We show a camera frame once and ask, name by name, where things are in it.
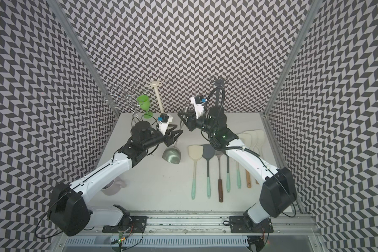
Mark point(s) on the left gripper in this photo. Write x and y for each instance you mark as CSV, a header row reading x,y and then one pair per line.
x,y
169,139

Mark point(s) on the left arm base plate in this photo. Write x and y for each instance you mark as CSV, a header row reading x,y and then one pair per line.
x,y
132,224

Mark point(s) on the grey spatula mint handle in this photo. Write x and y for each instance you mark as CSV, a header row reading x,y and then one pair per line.
x,y
228,177
208,154

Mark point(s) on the pink ceramic mug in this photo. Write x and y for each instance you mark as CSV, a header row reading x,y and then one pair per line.
x,y
114,187

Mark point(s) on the chrome wire mug tree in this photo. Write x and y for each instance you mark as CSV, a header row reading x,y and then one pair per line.
x,y
126,100

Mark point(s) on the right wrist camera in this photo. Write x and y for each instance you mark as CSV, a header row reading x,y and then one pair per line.
x,y
198,103

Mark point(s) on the cream spatula mint handle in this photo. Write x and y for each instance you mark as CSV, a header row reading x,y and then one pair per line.
x,y
238,178

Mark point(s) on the cream wide turner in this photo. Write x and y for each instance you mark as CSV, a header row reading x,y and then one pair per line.
x,y
195,153

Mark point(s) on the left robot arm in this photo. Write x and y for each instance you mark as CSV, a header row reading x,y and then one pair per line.
x,y
69,207

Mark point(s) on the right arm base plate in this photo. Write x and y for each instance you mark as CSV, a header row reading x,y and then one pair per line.
x,y
241,224

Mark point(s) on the dark grey utensil rack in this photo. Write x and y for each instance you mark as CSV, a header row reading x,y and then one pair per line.
x,y
220,85

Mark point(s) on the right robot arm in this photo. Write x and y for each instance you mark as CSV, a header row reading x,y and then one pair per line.
x,y
278,191

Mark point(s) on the cream utensil rack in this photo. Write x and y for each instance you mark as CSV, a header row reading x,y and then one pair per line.
x,y
155,84

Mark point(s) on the cream spatula wooden handle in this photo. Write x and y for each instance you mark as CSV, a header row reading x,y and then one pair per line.
x,y
259,146
247,140

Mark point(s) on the all steel turner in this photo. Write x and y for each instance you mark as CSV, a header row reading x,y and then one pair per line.
x,y
172,154

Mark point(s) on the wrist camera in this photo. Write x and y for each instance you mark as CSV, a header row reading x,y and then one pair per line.
x,y
198,103
163,122

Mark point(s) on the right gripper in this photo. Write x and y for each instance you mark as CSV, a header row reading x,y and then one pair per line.
x,y
191,121

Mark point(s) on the steel turner brown handle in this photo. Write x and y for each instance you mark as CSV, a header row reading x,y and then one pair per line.
x,y
218,154

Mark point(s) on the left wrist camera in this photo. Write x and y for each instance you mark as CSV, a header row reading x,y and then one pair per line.
x,y
163,122

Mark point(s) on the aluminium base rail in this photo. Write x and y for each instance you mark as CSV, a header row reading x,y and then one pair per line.
x,y
190,230

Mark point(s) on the green plastic goblet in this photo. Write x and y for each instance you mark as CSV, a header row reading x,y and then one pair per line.
x,y
144,104

